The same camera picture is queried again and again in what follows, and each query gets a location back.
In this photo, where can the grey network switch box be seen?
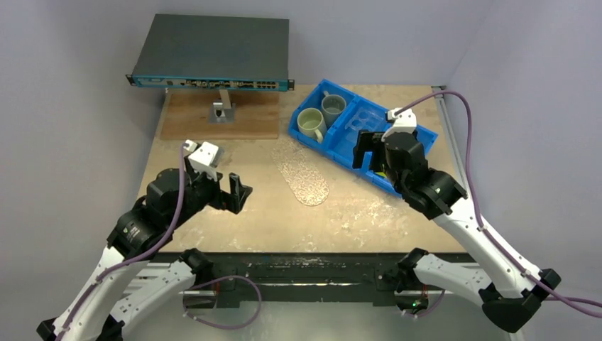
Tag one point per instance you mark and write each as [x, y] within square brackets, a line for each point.
[214, 53]

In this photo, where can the blue plastic divided bin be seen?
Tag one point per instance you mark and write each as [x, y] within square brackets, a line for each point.
[335, 147]

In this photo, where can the grey mug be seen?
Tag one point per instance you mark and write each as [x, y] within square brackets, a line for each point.
[332, 105]

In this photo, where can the black aluminium base frame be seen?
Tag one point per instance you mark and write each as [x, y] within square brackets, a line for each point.
[318, 277]

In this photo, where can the light green mug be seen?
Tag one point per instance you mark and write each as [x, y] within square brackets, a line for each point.
[311, 123]

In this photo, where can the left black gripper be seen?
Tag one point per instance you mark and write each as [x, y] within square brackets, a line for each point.
[233, 201]

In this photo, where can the clear textured oval tray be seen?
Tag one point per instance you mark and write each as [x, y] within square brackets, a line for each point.
[303, 177]

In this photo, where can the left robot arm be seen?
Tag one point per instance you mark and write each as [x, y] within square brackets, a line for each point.
[101, 311]

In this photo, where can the metal switch stand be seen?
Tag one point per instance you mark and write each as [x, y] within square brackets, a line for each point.
[222, 108]

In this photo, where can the wooden base board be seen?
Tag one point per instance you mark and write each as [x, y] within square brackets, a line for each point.
[190, 114]

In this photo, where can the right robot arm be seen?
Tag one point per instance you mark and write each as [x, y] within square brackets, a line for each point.
[508, 288]

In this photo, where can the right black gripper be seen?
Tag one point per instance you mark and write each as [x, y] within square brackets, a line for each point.
[376, 153]

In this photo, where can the clear plastic holder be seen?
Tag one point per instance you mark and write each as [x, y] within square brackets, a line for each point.
[363, 119]

